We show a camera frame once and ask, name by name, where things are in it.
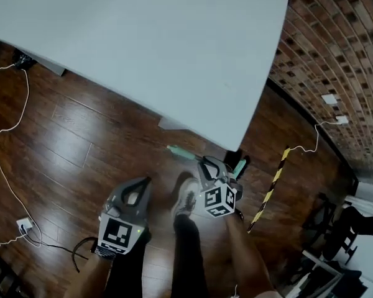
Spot long white cable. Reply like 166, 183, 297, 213
0, 40, 44, 248

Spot white wall socket cable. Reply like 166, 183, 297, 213
286, 121, 341, 153

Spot black office chair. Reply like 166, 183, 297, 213
300, 192, 361, 265

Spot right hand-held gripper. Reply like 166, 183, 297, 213
197, 155, 245, 220

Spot white desk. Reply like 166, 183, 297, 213
300, 249, 373, 293

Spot person's grey sneaker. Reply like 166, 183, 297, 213
170, 177, 200, 220

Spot black cable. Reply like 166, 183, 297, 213
39, 236, 99, 273

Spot person's left forearm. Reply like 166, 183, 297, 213
80, 253, 115, 298

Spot white table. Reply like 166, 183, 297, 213
0, 0, 292, 153

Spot white floor power socket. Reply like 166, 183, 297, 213
16, 217, 35, 233

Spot person's black trouser legs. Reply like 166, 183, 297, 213
104, 212, 211, 298

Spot person's right forearm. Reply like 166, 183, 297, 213
225, 214, 279, 298

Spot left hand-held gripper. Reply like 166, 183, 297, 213
96, 176, 152, 261

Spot yellow black striped strip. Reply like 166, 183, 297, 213
247, 145, 292, 234

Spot teal handled broom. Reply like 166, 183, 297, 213
166, 145, 251, 179

